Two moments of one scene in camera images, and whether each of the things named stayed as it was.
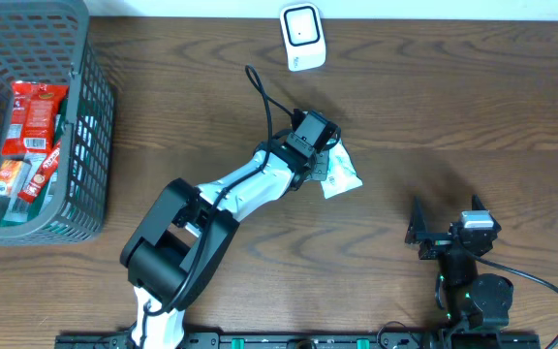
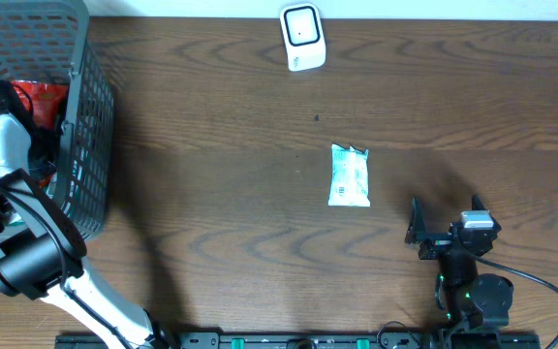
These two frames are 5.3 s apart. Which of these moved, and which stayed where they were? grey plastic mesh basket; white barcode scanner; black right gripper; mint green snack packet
Moved: mint green snack packet
Stayed: white barcode scanner; black right gripper; grey plastic mesh basket
